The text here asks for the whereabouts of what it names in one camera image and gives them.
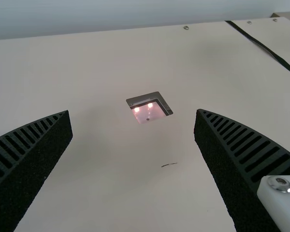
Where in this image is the small square scanner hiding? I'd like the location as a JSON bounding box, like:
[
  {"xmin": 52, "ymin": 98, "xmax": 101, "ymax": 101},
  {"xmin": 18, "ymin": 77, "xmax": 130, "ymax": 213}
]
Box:
[{"xmin": 126, "ymin": 91, "xmax": 174, "ymax": 126}]

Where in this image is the black strip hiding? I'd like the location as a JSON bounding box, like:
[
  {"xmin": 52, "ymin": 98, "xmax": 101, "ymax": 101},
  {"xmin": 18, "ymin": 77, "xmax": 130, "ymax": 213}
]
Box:
[{"xmin": 224, "ymin": 20, "xmax": 290, "ymax": 79}]

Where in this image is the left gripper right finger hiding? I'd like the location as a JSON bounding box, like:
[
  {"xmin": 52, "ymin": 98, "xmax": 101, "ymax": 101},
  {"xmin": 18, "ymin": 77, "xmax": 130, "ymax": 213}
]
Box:
[{"xmin": 193, "ymin": 108, "xmax": 290, "ymax": 232}]

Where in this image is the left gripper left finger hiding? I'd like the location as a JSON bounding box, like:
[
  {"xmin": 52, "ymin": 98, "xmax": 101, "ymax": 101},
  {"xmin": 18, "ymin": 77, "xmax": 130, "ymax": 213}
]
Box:
[{"xmin": 0, "ymin": 110, "xmax": 73, "ymax": 232}]

